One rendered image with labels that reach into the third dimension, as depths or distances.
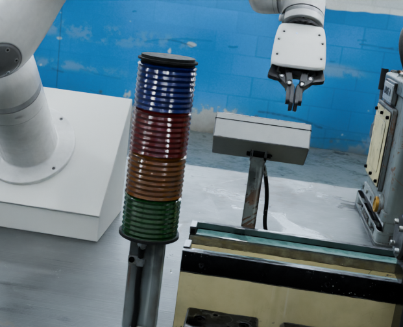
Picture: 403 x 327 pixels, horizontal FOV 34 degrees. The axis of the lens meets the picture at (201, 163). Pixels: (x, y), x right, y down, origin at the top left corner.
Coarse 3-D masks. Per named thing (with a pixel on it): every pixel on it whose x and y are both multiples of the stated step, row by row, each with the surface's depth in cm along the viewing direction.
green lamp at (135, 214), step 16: (128, 208) 68; (144, 208) 67; (160, 208) 67; (176, 208) 69; (128, 224) 68; (144, 224) 68; (160, 224) 68; (176, 224) 69; (144, 240) 68; (160, 240) 68
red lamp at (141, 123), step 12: (132, 120) 68; (144, 120) 65; (156, 120) 65; (168, 120) 65; (180, 120) 66; (132, 132) 67; (144, 132) 66; (156, 132) 65; (168, 132) 65; (180, 132) 66; (132, 144) 67; (144, 144) 66; (156, 144) 66; (168, 144) 66; (180, 144) 67; (156, 156) 66; (168, 156) 66; (180, 156) 67
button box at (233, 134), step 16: (224, 112) 119; (224, 128) 118; (240, 128) 118; (256, 128) 118; (272, 128) 118; (288, 128) 118; (304, 128) 118; (224, 144) 119; (240, 144) 118; (256, 144) 117; (272, 144) 116; (288, 144) 116; (304, 144) 116; (272, 160) 122; (288, 160) 121; (304, 160) 120
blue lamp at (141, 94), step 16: (144, 64) 65; (144, 80) 65; (160, 80) 64; (176, 80) 64; (192, 80) 66; (144, 96) 65; (160, 96) 64; (176, 96) 65; (192, 96) 66; (160, 112) 65; (176, 112) 65
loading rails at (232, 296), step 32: (192, 224) 106; (224, 224) 108; (192, 256) 95; (224, 256) 95; (256, 256) 105; (288, 256) 105; (320, 256) 104; (352, 256) 104; (384, 256) 106; (192, 288) 96; (224, 288) 96; (256, 288) 96; (288, 288) 95; (320, 288) 95; (352, 288) 94; (384, 288) 94; (288, 320) 96; (320, 320) 96; (352, 320) 95; (384, 320) 95
